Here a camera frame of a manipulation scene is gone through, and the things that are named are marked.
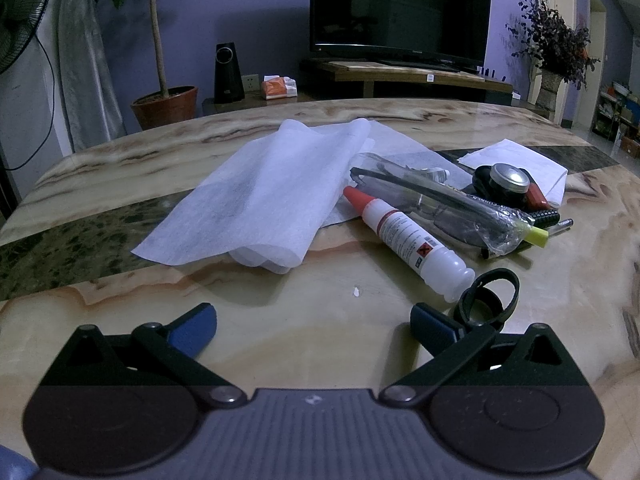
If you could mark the row of small dark bottles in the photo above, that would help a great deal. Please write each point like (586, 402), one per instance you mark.
(492, 72)

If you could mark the blue rounded object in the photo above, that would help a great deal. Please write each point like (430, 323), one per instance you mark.
(12, 462)

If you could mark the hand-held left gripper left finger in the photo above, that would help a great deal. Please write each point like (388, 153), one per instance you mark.
(192, 330)

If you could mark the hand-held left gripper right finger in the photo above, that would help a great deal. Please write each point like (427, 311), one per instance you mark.
(432, 327)

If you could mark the yellow highlighter marker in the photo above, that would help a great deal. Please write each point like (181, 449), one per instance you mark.
(537, 236)

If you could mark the black television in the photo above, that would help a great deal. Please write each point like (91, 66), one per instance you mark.
(400, 5)

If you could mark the dried flowers in vase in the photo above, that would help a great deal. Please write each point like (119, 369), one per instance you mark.
(555, 45)

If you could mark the black standing fan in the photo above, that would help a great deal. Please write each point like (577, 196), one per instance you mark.
(20, 10)

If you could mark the translucent white curtain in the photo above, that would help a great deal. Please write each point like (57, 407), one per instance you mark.
(85, 60)

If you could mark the round tin with silver lid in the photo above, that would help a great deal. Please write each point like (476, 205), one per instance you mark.
(509, 180)

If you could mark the white glue bottle red cap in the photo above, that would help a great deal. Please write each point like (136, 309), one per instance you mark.
(415, 245)

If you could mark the white wall socket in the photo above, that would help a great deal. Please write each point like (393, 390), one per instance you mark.
(251, 82)

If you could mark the white napkin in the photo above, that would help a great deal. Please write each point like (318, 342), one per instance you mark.
(525, 160)

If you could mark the potted tree in terracotta pot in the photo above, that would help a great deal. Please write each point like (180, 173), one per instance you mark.
(165, 110)

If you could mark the safety glasses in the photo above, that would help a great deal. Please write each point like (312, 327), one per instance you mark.
(450, 200)

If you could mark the black round tin silver lid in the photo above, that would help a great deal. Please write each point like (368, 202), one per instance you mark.
(481, 176)

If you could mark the wooden television stand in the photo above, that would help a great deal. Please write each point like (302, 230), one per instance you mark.
(400, 74)

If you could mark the white nonwoven sheets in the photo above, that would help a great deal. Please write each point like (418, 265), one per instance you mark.
(260, 195)

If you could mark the brown storage box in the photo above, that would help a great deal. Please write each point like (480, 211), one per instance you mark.
(631, 146)

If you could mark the black speaker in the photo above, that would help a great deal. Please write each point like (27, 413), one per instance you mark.
(229, 75)

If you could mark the cluttered storage shelf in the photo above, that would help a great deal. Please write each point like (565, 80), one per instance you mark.
(612, 110)

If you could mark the orange tissue pack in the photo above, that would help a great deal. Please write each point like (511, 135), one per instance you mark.
(277, 89)

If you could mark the clear ballpoint pen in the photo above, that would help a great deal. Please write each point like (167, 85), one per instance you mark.
(562, 225)

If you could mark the thin white sheet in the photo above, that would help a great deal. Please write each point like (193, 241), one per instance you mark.
(395, 145)

